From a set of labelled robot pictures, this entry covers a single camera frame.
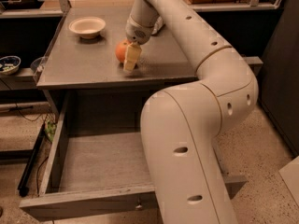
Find metal drawer knob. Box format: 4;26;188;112
135;199;143;211

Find white paper bowl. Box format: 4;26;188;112
68;17;106;39

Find grey side shelf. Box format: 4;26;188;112
244;56;263;76

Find grey wooden cabinet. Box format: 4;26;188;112
37;7;196;111

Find black floor bar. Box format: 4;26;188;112
18;124;45;197

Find clear plastic container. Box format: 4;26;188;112
30;57;48;83

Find blue patterned bowl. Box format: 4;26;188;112
0;56;21;75

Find orange fruit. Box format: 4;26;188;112
115;39;130;63

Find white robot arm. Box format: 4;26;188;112
125;0;258;224

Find clear plastic water bottle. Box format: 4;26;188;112
151;17;164;35

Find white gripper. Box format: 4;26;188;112
123;17;153;72

